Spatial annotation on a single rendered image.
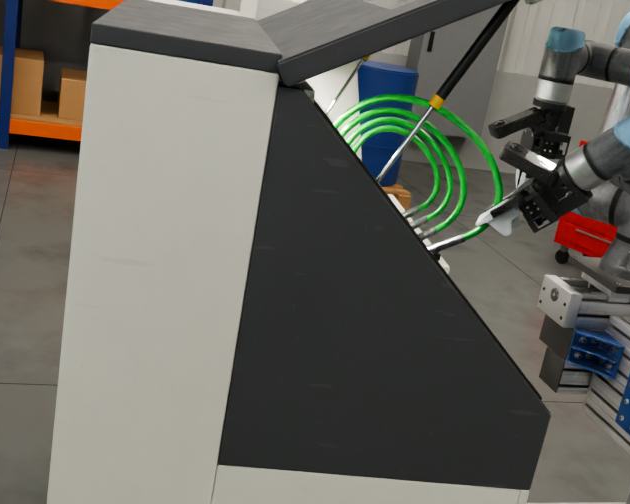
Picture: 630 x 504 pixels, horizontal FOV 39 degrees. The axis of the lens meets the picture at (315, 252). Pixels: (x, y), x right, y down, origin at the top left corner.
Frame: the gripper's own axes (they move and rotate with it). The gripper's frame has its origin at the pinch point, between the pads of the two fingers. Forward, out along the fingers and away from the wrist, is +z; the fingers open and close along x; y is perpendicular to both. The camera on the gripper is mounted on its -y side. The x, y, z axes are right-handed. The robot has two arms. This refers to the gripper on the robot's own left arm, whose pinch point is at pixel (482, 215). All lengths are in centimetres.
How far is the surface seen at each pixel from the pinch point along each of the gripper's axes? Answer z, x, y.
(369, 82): 249, 424, -70
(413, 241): -2.8, -28.4, -6.1
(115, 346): 35, -60, -21
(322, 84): 28, 26, -42
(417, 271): -0.1, -28.5, -1.5
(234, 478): 41, -52, 10
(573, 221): 173, 408, 91
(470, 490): 20, -27, 39
